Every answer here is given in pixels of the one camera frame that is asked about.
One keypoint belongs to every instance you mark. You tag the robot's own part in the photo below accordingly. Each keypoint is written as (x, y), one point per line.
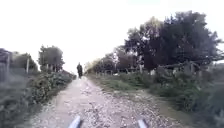
(75, 122)
(142, 124)

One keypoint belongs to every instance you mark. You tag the row of trees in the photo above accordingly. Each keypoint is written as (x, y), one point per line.
(166, 43)

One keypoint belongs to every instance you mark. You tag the wooden rail fence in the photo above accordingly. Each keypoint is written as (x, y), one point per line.
(13, 65)
(166, 68)

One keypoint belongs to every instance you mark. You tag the grey gravel path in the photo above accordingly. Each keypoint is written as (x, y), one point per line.
(93, 106)

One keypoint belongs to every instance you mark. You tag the person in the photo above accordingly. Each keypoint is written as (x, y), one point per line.
(79, 70)

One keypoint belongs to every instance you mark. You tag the dark leafy tree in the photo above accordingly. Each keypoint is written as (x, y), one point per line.
(50, 57)

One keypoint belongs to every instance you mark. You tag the weedy green verge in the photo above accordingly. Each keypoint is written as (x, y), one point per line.
(26, 93)
(173, 90)

